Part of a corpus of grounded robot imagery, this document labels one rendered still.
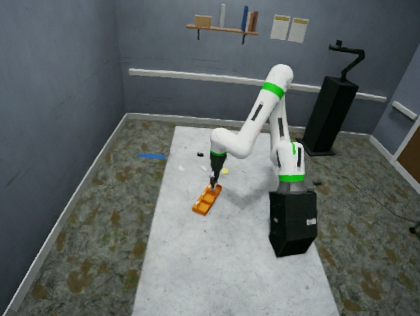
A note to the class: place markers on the orange rack of bins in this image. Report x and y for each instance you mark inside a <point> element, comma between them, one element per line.
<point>206,200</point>

